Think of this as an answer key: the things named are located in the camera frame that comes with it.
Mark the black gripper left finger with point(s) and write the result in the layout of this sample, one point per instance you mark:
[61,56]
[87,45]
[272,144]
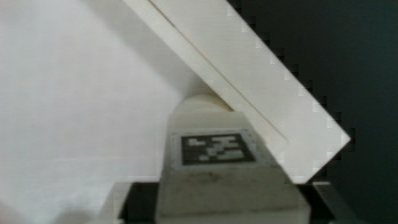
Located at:
[130,204]

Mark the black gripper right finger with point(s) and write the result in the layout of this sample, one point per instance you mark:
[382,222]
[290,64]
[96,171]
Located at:
[331,211]

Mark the white table leg with tag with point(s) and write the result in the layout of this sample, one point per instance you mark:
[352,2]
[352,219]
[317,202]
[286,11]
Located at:
[224,186]

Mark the white square tabletop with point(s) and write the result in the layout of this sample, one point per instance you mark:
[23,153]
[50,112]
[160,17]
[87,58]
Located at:
[105,59]

